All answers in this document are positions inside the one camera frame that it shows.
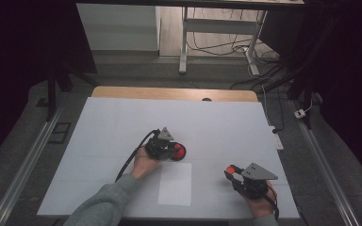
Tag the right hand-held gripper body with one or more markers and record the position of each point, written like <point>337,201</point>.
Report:
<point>254,185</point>

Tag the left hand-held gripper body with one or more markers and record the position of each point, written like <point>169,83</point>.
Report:
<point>158,147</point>

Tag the round black red ink pad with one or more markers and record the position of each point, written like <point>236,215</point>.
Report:
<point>179,152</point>

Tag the small white paper sheet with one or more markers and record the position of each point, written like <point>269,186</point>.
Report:
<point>175,185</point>

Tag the person's right hand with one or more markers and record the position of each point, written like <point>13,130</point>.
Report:
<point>260,207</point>

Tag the person's left hand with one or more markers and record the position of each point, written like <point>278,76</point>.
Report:
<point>143,166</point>

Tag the white power strip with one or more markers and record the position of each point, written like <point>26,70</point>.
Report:
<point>276,139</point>

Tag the large white board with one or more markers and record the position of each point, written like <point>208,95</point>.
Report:
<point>217,125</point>

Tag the wooden table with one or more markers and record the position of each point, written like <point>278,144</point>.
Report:
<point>169,93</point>

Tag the dark table grommet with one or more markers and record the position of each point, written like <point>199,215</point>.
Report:
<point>206,99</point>

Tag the small white adapter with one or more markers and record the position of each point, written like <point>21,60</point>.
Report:
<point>299,114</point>

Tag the black floor socket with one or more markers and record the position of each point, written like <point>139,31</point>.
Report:
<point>59,132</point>

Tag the black metal stand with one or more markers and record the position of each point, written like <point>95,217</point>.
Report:
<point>52,94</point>
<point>301,88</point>

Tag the white cabinet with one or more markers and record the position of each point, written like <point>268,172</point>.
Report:
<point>119,28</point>

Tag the dark curtain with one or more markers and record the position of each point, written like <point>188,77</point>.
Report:
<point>352,78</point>
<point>9,62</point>

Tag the aluminium floor rail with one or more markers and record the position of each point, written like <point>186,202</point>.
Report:
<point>323,163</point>
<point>25,163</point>

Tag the white desk frame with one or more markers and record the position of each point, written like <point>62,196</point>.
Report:
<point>220,25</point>

